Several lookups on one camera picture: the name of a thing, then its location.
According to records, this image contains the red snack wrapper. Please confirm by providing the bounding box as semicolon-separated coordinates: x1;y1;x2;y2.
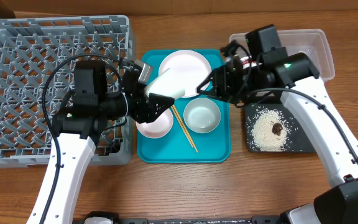
240;56;256;69

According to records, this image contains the grey bowl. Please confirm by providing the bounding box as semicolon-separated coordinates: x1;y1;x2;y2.
183;98;221;134

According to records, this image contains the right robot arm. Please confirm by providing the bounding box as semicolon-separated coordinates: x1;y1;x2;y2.
205;25;358;224

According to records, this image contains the white rice pile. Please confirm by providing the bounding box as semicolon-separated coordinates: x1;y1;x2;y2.
247;106;291;152

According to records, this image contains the clear plastic bin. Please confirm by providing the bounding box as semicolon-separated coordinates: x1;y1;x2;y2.
229;28;335;82

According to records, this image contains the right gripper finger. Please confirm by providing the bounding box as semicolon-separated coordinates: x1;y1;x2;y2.
196;68;219;93
198;88;229;101

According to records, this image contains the large white plate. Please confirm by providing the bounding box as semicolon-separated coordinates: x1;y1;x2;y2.
158;50;212;98

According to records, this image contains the wooden chopstick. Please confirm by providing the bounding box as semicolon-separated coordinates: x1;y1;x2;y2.
172;104;200;154
170;104;198;154

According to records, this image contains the black tray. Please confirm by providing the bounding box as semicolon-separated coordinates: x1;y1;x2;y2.
244;103;315;153

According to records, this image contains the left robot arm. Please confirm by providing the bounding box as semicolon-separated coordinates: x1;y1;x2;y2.
28;56;185;223

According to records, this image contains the white cup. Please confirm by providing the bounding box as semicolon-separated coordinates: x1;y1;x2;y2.
144;68;185;100

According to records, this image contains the grey dishwasher rack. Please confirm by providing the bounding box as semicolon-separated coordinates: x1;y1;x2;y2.
0;15;135;168

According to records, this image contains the pink small bowl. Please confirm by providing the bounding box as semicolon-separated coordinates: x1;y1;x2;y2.
136;109;173;139

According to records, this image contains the brown food scrap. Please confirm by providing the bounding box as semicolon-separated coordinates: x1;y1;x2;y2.
272;123;283;136

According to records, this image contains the teal plastic tray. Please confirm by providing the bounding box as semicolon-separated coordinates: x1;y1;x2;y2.
137;49;231;163

